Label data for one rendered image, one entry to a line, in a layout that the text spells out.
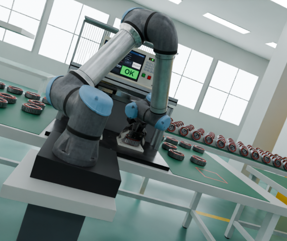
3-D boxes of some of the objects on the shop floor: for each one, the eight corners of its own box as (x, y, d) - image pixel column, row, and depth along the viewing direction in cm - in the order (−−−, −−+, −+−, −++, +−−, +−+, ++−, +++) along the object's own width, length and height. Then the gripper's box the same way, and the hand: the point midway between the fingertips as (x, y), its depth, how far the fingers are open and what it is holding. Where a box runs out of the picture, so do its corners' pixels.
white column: (255, 190, 496) (328, 21, 456) (235, 184, 486) (308, 11, 447) (241, 179, 544) (306, 26, 505) (223, 174, 535) (287, 16, 495)
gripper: (125, 118, 132) (113, 144, 144) (160, 130, 136) (145, 154, 148) (126, 108, 139) (114, 134, 151) (160, 120, 143) (146, 144, 155)
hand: (130, 141), depth 152 cm, fingers open, 14 cm apart
